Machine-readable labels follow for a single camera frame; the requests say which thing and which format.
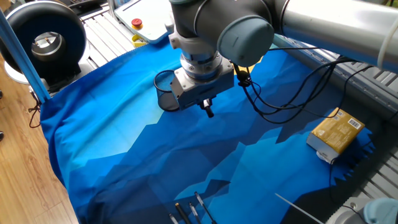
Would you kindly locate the black mesh pen holder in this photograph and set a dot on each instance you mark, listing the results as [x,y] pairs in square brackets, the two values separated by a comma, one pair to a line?
[164,93]

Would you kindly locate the white teach pendant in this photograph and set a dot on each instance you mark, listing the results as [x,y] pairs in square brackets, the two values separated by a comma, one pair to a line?
[149,18]

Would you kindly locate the clear black ballpoint pen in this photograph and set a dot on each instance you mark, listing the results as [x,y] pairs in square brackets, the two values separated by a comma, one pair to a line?
[203,207]
[194,213]
[173,218]

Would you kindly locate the black round blower fan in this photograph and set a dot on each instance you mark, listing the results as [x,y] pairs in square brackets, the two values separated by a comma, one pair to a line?
[71,37]

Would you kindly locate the silver aluminium rail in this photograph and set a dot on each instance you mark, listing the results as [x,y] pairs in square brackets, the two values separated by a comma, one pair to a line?
[357,81]

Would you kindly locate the black pen gold tip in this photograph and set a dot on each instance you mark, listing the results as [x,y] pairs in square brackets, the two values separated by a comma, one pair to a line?
[183,213]

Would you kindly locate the blue metal pole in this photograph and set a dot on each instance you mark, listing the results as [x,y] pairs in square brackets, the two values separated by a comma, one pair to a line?
[21,59]

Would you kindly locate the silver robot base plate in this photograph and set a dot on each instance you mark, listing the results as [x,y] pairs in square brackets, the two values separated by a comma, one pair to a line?
[345,214]

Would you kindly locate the silver Schunk gripper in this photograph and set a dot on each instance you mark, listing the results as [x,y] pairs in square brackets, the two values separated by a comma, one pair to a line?
[202,91]

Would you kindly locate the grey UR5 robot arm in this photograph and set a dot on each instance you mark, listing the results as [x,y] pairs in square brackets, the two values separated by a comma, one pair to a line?
[311,25]

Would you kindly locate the yellow plastic holder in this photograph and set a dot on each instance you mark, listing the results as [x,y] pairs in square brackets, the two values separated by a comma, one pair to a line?
[138,41]

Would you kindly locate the blue mountain print cloth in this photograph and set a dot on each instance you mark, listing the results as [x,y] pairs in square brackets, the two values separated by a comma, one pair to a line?
[124,140]

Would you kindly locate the yellow tissue box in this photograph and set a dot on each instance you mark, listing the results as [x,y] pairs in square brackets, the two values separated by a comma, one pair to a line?
[335,137]

